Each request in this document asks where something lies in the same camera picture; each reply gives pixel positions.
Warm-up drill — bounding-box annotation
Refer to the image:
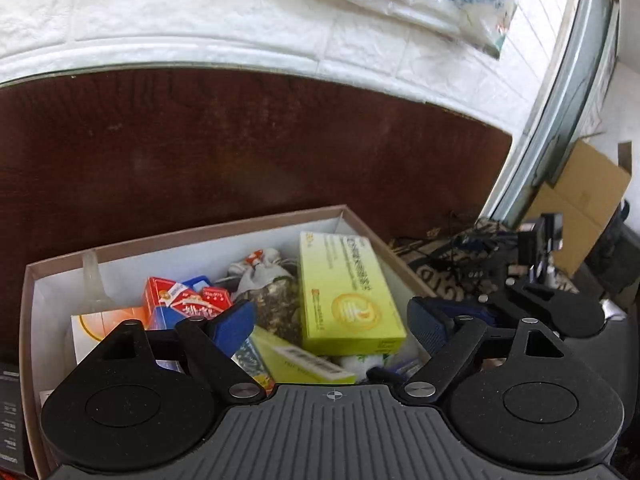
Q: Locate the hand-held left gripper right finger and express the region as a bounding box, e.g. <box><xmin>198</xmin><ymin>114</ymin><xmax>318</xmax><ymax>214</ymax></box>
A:
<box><xmin>400</xmin><ymin>297</ymin><xmax>568</xmax><ymax>405</ymax></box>

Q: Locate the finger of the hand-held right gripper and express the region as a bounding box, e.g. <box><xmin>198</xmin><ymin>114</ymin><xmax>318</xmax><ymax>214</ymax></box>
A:
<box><xmin>452</xmin><ymin>292</ymin><xmax>523</xmax><ymax>333</ymax></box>

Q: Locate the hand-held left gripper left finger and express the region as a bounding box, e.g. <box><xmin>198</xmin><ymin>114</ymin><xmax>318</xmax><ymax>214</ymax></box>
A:
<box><xmin>97</xmin><ymin>300</ymin><xmax>266</xmax><ymax>403</ymax></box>

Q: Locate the printed foil sachet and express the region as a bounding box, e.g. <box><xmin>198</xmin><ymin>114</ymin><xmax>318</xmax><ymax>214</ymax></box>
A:
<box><xmin>232</xmin><ymin>340</ymin><xmax>276</xmax><ymax>396</ymax></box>

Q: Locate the speckled brown drawstring pouch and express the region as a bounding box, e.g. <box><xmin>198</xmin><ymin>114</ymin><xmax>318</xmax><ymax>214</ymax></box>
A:
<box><xmin>227</xmin><ymin>247</ymin><xmax>303</xmax><ymax>346</ymax></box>

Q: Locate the small red blue box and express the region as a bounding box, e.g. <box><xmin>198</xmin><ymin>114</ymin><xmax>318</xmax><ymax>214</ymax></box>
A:
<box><xmin>144</xmin><ymin>276</ymin><xmax>183</xmax><ymax>331</ymax></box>

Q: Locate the large yellow-green medicine box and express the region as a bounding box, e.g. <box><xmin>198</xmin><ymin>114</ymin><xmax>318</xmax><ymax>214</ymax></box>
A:
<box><xmin>299</xmin><ymin>231</ymin><xmax>407</xmax><ymax>354</ymax></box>

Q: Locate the brown cardboard box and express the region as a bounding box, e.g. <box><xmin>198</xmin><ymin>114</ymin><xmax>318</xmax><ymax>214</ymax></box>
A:
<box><xmin>19</xmin><ymin>204</ymin><xmax>441</xmax><ymax>478</ymax></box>

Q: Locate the orange white medicine box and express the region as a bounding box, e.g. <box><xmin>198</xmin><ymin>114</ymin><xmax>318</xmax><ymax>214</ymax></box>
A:
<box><xmin>70</xmin><ymin>307</ymin><xmax>148</xmax><ymax>366</ymax></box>

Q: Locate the white floral pouch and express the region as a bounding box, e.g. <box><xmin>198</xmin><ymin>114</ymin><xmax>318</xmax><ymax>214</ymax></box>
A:
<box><xmin>340</xmin><ymin>352</ymin><xmax>396</xmax><ymax>373</ymax></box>

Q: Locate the small yellow-green medicine box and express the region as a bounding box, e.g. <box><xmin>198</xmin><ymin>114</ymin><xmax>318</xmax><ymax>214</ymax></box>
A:
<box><xmin>247</xmin><ymin>326</ymin><xmax>357</xmax><ymax>386</ymax></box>

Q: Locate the black power adapter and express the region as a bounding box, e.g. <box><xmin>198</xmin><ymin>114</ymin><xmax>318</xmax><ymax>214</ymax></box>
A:
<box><xmin>517</xmin><ymin>212</ymin><xmax>563</xmax><ymax>281</ymax></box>

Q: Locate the flattened cardboard box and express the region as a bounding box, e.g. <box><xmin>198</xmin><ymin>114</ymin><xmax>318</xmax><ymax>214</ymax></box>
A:
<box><xmin>520</xmin><ymin>140</ymin><xmax>633</xmax><ymax>278</ymax></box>

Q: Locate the dark wooden board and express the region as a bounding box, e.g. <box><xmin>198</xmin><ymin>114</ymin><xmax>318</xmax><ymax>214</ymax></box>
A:
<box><xmin>0</xmin><ymin>62</ymin><xmax>513</xmax><ymax>361</ymax></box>

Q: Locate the black box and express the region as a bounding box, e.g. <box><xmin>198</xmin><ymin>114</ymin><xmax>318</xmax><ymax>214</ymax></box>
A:
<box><xmin>0</xmin><ymin>362</ymin><xmax>26</xmax><ymax>478</ymax></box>

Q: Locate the black cable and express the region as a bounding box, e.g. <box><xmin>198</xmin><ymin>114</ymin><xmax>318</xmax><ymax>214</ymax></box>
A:
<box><xmin>425</xmin><ymin>210</ymin><xmax>521</xmax><ymax>291</ymax></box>

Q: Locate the grey metal door frame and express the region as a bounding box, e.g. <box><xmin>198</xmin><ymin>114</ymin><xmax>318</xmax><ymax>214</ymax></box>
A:
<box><xmin>480</xmin><ymin>0</ymin><xmax>621</xmax><ymax>221</ymax></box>

